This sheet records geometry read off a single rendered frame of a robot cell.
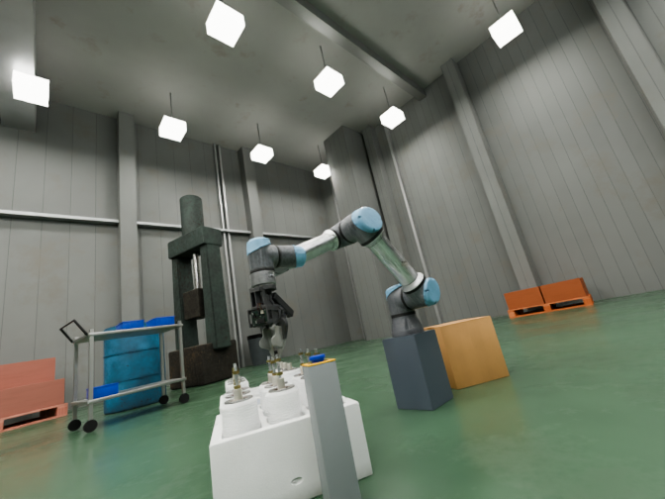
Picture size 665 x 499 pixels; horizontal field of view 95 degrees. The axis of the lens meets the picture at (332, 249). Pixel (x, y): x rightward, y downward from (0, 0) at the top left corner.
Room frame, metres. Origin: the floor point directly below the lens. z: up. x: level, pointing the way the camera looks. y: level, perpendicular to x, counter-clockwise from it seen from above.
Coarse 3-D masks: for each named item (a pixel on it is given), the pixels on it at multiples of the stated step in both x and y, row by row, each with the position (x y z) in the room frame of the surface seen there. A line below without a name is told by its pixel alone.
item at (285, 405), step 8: (280, 392) 0.89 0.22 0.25; (288, 392) 0.90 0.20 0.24; (296, 392) 0.92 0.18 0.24; (272, 400) 0.89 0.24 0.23; (280, 400) 0.89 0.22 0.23; (288, 400) 0.89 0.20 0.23; (296, 400) 0.91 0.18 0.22; (272, 408) 0.89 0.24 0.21; (280, 408) 0.89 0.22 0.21; (288, 408) 0.89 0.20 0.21; (296, 408) 0.91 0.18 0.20; (272, 416) 0.89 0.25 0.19; (280, 416) 0.89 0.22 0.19; (288, 416) 0.89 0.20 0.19; (296, 416) 0.91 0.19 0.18; (272, 424) 0.90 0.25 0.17
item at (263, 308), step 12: (252, 288) 0.88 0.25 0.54; (264, 288) 0.89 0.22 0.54; (252, 300) 0.89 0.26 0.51; (264, 300) 0.89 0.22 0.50; (252, 312) 0.89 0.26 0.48; (264, 312) 0.87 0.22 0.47; (276, 312) 0.91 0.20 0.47; (252, 324) 0.89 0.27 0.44; (264, 324) 0.87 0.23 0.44; (276, 324) 0.93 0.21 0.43
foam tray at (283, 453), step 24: (216, 432) 0.92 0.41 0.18; (264, 432) 0.84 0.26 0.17; (288, 432) 0.86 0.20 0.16; (312, 432) 0.88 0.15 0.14; (360, 432) 0.93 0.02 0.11; (216, 456) 0.80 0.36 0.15; (240, 456) 0.82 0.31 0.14; (264, 456) 0.84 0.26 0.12; (288, 456) 0.86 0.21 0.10; (312, 456) 0.88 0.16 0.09; (360, 456) 0.92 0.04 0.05; (216, 480) 0.80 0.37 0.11; (240, 480) 0.82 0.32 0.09; (264, 480) 0.84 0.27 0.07; (288, 480) 0.86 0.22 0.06; (312, 480) 0.88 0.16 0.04
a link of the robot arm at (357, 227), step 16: (368, 208) 1.17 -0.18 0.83; (352, 224) 1.17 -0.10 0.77; (368, 224) 1.15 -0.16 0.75; (352, 240) 1.24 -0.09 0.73; (368, 240) 1.19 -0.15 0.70; (384, 240) 1.22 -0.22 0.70; (384, 256) 1.25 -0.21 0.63; (400, 256) 1.27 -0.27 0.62; (400, 272) 1.29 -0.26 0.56; (416, 272) 1.32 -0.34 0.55; (416, 288) 1.31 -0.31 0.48; (432, 288) 1.33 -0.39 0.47; (416, 304) 1.37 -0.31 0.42; (432, 304) 1.34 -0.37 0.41
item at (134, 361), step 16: (144, 336) 3.68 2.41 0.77; (112, 352) 3.55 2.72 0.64; (128, 352) 3.58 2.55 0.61; (144, 352) 3.68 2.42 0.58; (112, 368) 3.55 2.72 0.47; (128, 368) 3.57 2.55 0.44; (144, 368) 3.67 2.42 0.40; (128, 384) 3.57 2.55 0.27; (144, 384) 3.67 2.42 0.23; (112, 400) 3.55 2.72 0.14; (128, 400) 3.57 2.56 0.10; (144, 400) 3.66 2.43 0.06
